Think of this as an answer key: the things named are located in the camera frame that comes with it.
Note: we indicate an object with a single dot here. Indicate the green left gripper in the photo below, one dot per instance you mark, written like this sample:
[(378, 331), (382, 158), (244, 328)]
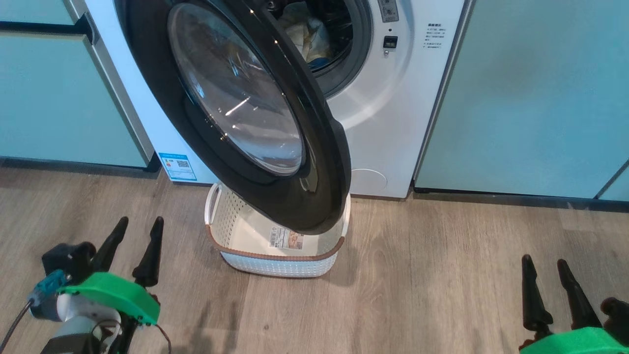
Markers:
[(118, 295)]

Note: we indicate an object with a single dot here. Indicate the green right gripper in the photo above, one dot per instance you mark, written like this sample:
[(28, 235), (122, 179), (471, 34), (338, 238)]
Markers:
[(585, 343)]

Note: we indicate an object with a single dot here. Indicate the round black glass washer door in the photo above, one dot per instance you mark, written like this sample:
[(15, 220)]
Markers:
[(162, 98)]

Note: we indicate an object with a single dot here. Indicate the small blue garment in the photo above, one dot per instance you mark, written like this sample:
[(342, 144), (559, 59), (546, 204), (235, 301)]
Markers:
[(318, 63)]

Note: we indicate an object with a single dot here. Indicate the pale yellow printed garment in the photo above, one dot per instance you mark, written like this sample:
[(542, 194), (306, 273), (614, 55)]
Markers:
[(307, 34)]

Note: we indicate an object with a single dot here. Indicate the white front-load washing machine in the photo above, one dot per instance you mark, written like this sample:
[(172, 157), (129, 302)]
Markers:
[(393, 123)]

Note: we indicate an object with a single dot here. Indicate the blue energy label sticker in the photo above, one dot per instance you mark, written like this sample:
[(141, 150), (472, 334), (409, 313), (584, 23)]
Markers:
[(178, 167)]

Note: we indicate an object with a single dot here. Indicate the dark grey cabinet plinth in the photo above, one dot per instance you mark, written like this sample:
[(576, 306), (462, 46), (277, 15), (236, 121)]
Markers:
[(516, 200), (73, 167)]

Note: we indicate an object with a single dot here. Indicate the pale teal cabinet front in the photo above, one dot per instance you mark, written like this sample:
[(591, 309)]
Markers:
[(49, 98), (516, 98), (618, 189)]

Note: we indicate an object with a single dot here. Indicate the cream perforated laundry basket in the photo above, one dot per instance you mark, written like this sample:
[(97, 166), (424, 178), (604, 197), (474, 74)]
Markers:
[(275, 265)]

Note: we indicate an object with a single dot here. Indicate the paper basket label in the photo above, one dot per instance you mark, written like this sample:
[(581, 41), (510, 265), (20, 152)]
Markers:
[(286, 238)]

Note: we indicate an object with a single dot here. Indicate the round white filter cover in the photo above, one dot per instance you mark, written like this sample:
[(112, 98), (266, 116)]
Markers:
[(369, 183)]

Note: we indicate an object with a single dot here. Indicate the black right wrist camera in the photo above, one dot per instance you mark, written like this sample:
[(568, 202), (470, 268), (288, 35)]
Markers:
[(616, 319)]

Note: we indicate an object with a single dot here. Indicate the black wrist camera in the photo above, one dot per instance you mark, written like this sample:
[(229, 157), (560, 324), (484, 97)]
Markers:
[(69, 258), (616, 319)]

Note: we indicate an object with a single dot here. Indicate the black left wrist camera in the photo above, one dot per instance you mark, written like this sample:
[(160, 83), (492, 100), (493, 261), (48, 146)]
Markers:
[(69, 258)]

